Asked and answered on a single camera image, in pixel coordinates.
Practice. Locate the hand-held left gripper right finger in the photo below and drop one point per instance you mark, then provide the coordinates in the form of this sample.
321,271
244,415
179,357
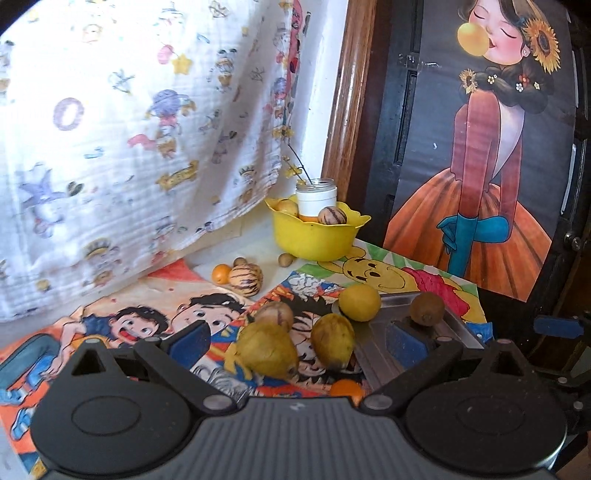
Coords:
406,342

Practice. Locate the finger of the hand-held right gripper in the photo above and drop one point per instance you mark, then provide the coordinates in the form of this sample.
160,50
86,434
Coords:
556,326

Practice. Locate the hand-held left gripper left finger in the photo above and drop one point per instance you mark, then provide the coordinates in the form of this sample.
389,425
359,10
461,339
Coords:
191,340

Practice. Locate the large striped pepino melon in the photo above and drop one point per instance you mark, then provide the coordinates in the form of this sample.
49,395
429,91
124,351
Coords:
246,278

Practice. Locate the yellow bowl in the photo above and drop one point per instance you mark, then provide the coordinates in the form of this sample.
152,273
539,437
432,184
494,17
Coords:
309,240

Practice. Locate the brown kiwi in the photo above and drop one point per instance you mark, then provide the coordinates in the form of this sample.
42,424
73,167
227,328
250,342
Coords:
427,308

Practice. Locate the metal tray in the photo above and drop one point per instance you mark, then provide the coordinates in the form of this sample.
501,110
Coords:
457,331

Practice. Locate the yellow lemon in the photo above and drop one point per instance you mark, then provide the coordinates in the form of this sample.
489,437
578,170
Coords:
359,302

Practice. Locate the small orange tangerine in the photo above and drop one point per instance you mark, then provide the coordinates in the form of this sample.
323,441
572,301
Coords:
220,273

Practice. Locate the green mango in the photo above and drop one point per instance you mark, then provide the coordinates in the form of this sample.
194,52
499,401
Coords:
332,341

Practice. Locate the yellow-green pear left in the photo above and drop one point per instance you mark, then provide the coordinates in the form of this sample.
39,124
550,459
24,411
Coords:
268,348

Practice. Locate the orange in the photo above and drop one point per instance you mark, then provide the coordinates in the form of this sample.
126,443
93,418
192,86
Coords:
347,391

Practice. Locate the brown round fruit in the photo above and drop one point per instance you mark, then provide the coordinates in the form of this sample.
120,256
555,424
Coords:
274,314

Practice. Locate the small striped pepino melon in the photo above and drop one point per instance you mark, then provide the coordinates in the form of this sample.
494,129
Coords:
332,216

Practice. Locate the pale yellow fruit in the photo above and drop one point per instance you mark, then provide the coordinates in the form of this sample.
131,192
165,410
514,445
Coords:
287,208

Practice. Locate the white jar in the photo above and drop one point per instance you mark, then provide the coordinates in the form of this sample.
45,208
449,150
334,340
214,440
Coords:
316,198

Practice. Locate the white printed blanket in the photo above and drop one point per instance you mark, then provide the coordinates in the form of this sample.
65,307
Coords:
115,138

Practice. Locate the wall poster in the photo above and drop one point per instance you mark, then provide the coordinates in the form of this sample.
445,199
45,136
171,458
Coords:
485,138

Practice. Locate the wooden door frame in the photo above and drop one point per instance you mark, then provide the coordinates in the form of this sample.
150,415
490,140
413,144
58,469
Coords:
348,92

